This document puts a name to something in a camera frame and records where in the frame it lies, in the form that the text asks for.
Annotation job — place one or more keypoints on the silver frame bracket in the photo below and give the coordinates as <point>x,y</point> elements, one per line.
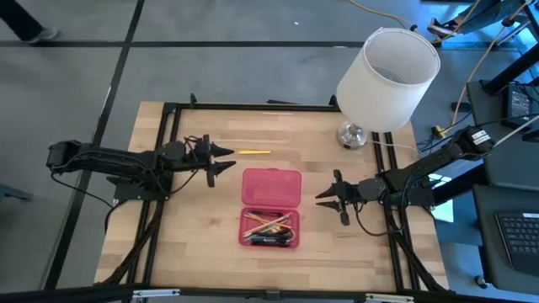
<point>156,293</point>
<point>389,298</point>

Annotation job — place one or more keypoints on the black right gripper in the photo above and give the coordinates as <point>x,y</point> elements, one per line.
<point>366,190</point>

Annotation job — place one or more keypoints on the person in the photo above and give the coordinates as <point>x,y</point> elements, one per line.
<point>21,21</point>
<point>444,27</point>

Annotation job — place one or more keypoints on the yellow pen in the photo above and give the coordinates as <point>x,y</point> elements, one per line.
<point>254,152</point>

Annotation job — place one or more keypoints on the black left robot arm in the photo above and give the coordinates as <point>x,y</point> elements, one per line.
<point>118,162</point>

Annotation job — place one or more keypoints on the black power adapter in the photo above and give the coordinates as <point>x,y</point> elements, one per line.
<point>518,107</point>

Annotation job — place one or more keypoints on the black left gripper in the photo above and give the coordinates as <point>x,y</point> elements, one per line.
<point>185,151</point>

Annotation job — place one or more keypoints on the black caster wheel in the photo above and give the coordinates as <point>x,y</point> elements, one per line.
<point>481,281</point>

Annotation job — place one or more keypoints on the dark grey keyboard desk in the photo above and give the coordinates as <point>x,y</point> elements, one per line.
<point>484,235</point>

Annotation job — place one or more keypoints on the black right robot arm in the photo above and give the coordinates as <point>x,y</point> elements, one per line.
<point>433,168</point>

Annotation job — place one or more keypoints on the dark grey chair leg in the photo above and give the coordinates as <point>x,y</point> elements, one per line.
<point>14,193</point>

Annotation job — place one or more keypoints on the pink translucent supply box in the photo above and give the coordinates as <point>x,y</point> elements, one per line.
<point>271,187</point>

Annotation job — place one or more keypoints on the white-shade silver table lamp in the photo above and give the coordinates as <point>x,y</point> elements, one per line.
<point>387,90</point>

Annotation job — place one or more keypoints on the black computer keyboard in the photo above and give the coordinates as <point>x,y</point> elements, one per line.
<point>520,242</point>

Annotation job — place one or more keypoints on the black aluminium table frame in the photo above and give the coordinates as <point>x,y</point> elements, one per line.
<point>252,107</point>

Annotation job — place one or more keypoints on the orange pencil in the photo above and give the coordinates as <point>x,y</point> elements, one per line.
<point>278,221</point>

